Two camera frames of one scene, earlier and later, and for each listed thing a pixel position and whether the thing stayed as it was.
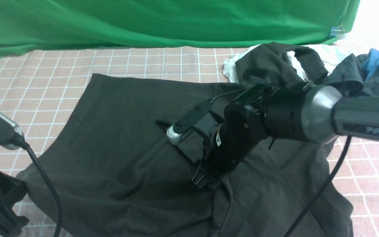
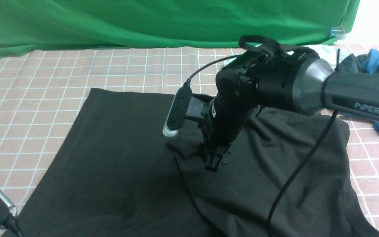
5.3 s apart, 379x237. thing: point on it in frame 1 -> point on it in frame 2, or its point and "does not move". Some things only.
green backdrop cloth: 7,25 does not move
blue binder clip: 336,31 does not move
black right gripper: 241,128 -> 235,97
